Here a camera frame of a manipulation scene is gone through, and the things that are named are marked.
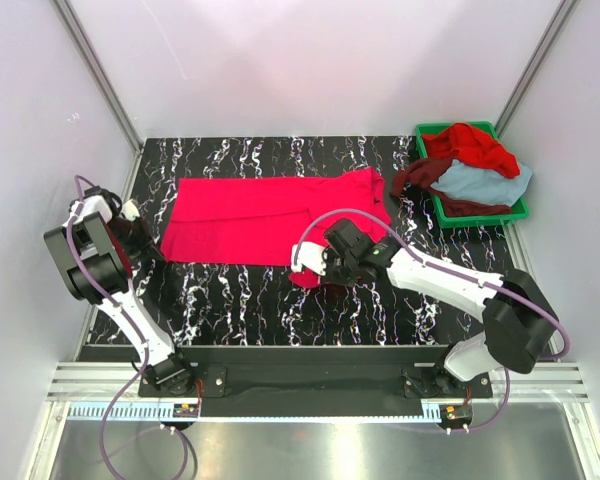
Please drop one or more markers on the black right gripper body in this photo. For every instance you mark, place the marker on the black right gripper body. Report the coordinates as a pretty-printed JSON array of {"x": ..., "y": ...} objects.
[{"x": 333, "y": 270}]

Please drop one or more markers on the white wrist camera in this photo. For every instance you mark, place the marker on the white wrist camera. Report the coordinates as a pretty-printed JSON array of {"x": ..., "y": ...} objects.
[
  {"x": 308, "y": 255},
  {"x": 130, "y": 210}
]

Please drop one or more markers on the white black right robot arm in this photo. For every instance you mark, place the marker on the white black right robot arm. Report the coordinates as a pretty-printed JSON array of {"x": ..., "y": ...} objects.
[{"x": 517, "y": 319}]

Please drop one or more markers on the pink t shirt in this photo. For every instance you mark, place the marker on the pink t shirt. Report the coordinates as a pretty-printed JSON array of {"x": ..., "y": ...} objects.
[{"x": 256, "y": 222}]

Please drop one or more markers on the light blue t shirt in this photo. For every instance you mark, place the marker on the light blue t shirt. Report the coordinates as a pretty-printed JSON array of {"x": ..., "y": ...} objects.
[{"x": 483, "y": 186}]

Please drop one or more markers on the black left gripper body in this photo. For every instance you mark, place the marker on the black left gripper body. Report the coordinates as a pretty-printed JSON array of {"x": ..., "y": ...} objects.
[{"x": 143, "y": 240}]

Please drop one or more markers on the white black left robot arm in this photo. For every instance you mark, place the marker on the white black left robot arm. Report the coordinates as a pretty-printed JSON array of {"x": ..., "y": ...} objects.
[{"x": 93, "y": 251}]

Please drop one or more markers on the orange connector board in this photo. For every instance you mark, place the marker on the orange connector board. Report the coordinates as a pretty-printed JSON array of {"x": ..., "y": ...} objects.
[
  {"x": 462, "y": 413},
  {"x": 186, "y": 410}
]

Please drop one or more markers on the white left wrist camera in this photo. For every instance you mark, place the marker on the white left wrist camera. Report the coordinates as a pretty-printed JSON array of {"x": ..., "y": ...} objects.
[{"x": 130, "y": 210}]

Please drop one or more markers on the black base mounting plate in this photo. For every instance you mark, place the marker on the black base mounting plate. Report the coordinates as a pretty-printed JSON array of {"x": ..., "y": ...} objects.
[{"x": 409, "y": 371}]

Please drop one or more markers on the maroon t shirt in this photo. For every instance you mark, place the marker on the maroon t shirt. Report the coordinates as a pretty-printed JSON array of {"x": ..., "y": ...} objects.
[{"x": 424, "y": 172}]

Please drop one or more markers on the left orange connector board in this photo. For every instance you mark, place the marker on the left orange connector board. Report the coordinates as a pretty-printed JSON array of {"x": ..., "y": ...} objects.
[{"x": 186, "y": 410}]

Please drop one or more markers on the right aluminium corner post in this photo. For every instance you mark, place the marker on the right aluminium corner post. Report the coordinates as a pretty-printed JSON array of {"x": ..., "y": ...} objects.
[{"x": 549, "y": 38}]

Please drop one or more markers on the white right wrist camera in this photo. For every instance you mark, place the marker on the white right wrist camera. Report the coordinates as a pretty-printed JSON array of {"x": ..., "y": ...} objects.
[{"x": 308, "y": 255}]

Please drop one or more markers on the left aluminium corner post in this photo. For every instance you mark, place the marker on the left aluminium corner post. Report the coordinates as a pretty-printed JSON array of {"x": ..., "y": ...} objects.
[{"x": 78, "y": 35}]

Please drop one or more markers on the aluminium front frame rail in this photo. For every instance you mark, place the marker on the aluminium front frame rail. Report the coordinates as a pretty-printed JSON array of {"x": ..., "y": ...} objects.
[{"x": 560, "y": 382}]

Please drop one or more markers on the right orange connector board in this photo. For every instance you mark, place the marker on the right orange connector board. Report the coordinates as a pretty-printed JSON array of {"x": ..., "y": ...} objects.
[{"x": 462, "y": 413}]

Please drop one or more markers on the green plastic bin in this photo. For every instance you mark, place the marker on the green plastic bin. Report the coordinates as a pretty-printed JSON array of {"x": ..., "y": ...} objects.
[{"x": 519, "y": 211}]

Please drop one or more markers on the aluminium corner post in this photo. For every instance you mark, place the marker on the aluminium corner post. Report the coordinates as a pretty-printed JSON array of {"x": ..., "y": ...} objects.
[
  {"x": 549, "y": 38},
  {"x": 78, "y": 35}
]

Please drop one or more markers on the red t shirt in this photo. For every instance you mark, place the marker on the red t shirt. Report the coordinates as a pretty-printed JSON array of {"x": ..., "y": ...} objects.
[{"x": 472, "y": 147}]

